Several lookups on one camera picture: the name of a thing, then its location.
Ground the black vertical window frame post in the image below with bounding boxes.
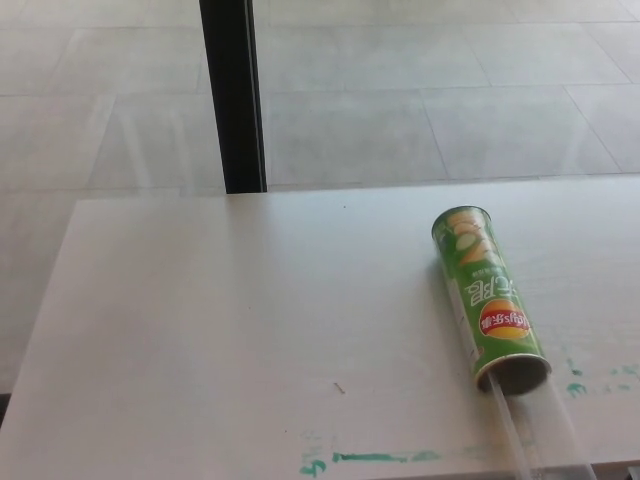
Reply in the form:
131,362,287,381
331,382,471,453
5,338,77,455
198,0,268,195

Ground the green Lay's chips can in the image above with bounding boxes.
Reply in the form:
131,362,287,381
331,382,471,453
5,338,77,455
431,205,553,397

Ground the clear plastic chips tray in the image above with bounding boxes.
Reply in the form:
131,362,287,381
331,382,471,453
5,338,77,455
486,370,594,480

